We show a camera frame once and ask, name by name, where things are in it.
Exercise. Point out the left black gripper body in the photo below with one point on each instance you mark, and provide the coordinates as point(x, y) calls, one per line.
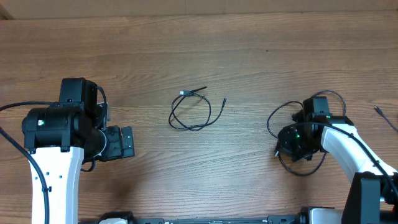
point(113, 145)

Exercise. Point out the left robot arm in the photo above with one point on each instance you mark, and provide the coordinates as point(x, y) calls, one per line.
point(61, 138)

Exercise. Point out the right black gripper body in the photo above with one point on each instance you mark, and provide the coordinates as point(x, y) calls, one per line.
point(297, 144)

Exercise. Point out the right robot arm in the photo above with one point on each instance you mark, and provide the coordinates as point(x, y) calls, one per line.
point(372, 197)

